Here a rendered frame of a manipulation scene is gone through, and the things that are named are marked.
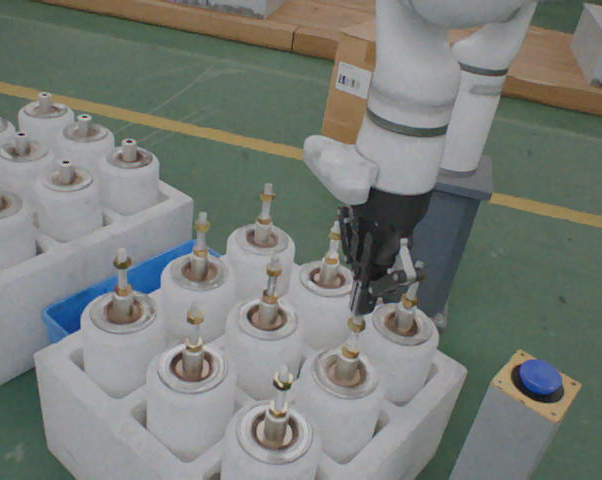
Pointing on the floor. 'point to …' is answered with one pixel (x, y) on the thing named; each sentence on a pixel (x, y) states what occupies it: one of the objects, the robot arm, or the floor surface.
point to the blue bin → (62, 325)
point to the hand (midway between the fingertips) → (363, 297)
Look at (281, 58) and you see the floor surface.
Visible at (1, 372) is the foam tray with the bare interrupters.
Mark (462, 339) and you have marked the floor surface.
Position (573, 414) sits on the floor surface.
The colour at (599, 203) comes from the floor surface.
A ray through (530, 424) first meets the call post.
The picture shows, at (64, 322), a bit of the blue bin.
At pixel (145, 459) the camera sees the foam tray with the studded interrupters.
